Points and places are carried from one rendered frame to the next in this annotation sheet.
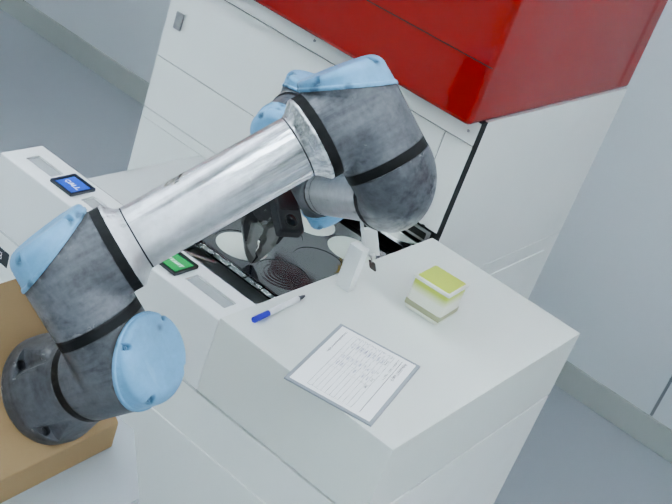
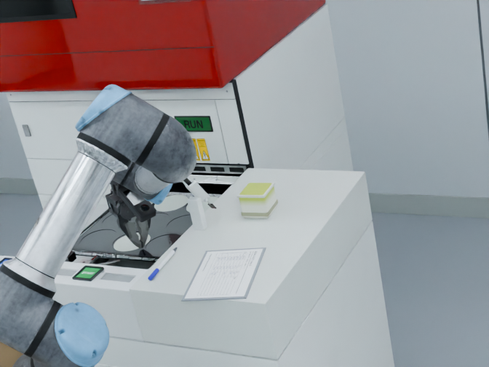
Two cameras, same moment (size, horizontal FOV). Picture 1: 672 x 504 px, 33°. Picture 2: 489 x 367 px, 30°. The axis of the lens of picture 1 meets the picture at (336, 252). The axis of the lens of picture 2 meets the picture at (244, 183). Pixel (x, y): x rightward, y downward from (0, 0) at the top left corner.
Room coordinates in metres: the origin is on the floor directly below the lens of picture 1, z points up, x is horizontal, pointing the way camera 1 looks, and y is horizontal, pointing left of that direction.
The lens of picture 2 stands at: (-0.31, -0.26, 1.99)
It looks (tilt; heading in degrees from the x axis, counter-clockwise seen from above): 24 degrees down; 3
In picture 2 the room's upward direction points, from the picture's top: 12 degrees counter-clockwise
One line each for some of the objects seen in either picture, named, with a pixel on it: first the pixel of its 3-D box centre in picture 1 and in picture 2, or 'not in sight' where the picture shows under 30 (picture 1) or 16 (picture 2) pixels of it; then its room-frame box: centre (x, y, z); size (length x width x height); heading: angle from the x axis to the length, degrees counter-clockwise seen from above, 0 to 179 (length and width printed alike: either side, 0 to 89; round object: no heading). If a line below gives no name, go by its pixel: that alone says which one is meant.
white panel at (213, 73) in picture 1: (295, 118); (127, 146); (2.24, 0.18, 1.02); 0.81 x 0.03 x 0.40; 61
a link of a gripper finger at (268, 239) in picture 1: (263, 236); (140, 228); (1.82, 0.13, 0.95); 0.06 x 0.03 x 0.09; 30
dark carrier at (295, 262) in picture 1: (277, 234); (151, 222); (1.95, 0.12, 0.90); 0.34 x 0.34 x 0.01; 61
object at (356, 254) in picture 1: (362, 252); (198, 202); (1.73, -0.04, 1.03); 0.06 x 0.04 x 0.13; 151
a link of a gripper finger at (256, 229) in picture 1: (248, 235); (129, 232); (1.80, 0.16, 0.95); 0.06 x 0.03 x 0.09; 30
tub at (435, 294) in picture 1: (435, 294); (257, 200); (1.74, -0.19, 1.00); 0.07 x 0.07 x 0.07; 65
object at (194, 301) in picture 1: (114, 259); (55, 294); (1.66, 0.35, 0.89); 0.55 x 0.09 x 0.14; 61
